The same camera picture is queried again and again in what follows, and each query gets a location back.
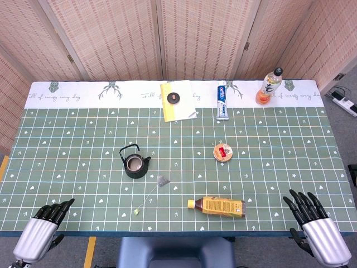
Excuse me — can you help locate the pyramid tea bag with string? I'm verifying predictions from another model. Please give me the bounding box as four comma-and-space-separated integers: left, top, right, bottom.
133, 174, 171, 216

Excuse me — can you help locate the woven folding screen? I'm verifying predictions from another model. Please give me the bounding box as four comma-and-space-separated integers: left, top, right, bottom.
0, 0, 357, 156

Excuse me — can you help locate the blue white toothpaste tube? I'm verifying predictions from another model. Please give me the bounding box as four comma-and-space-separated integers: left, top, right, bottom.
216, 81, 230, 121

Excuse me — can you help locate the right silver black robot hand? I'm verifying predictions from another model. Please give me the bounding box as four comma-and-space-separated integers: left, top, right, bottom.
282, 189, 353, 266

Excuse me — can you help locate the orange drink bottle black cap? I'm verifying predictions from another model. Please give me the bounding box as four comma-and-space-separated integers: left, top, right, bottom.
255, 67, 284, 106

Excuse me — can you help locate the black power cable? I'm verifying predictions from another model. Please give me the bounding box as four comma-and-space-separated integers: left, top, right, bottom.
323, 85, 351, 99

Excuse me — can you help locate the round tin red label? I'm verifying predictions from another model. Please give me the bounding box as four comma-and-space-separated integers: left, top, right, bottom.
213, 142, 233, 162

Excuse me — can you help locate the yellow white notebook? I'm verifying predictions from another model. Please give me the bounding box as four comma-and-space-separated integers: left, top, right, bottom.
160, 80, 199, 123

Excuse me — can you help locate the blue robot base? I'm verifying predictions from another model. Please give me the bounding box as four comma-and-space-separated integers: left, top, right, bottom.
116, 236, 235, 268

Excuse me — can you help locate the tea bottle yellow label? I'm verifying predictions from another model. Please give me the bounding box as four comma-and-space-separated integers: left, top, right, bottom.
187, 196, 247, 219

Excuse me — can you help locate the white power strip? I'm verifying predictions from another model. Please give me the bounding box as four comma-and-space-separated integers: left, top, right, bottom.
331, 94, 357, 117

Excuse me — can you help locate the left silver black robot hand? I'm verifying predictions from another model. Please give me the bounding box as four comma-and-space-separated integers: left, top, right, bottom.
12, 198, 75, 265

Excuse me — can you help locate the black cast iron teapot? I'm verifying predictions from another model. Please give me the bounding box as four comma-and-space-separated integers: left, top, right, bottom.
119, 143, 152, 179

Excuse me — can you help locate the green grid tablecloth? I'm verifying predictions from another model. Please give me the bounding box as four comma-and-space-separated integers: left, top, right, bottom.
0, 80, 357, 238

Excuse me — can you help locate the black floor equipment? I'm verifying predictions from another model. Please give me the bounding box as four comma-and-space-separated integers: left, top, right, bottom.
348, 164, 357, 187

